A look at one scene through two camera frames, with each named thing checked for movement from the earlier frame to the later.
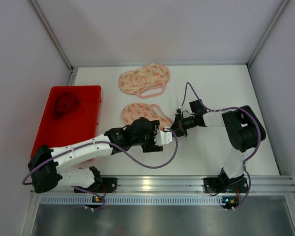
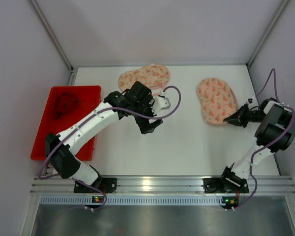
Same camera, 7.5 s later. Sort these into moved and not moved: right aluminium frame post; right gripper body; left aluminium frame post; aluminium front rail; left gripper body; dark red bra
Moved: right gripper body; left gripper body
Not moved: right aluminium frame post; aluminium front rail; dark red bra; left aluminium frame post
